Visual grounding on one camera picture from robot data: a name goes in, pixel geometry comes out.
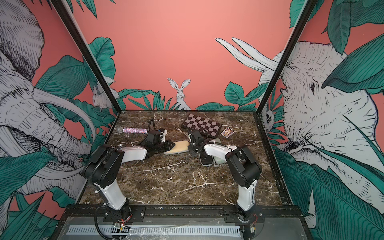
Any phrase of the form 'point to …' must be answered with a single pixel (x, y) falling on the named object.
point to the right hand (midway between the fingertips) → (192, 145)
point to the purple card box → (227, 132)
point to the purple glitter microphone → (125, 130)
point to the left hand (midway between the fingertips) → (175, 144)
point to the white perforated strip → (151, 230)
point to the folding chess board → (193, 122)
